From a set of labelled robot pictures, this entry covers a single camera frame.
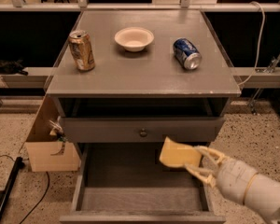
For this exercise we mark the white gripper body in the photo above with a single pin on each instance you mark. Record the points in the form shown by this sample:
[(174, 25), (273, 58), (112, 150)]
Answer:
[(234, 178)]

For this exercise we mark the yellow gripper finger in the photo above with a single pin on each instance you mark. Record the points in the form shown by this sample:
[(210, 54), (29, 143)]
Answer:
[(207, 176), (215, 156)]

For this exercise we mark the yellow sponge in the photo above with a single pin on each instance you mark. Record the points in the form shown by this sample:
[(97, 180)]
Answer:
[(176, 155)]

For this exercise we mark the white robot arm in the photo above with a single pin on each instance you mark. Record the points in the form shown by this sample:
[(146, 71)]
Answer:
[(263, 197)]

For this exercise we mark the round drawer knob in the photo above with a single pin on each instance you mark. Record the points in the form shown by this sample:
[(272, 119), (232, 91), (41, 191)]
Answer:
[(143, 133)]

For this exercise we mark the open middle drawer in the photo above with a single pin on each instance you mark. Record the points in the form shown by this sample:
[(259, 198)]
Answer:
[(126, 184)]

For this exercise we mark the closed top drawer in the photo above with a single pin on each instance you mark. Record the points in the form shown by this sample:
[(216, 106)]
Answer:
[(126, 130)]

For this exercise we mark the grey drawer cabinet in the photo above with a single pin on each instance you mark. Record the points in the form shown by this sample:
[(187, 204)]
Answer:
[(150, 83)]

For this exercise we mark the blue soda can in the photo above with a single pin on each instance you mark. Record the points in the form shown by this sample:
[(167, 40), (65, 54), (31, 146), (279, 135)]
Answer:
[(187, 54)]

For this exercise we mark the white paper bowl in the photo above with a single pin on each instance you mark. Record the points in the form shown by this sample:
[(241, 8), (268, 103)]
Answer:
[(134, 39)]

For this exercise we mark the cardboard box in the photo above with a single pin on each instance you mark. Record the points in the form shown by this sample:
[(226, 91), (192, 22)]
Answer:
[(47, 150)]

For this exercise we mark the gold soda can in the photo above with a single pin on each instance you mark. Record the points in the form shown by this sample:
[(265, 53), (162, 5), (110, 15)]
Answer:
[(80, 46)]

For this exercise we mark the black bar on floor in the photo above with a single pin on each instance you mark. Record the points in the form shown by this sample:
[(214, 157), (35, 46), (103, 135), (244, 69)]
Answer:
[(4, 194)]

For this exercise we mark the metal frame rail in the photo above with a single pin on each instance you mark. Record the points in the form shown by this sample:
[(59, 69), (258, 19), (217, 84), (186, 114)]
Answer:
[(75, 7)]

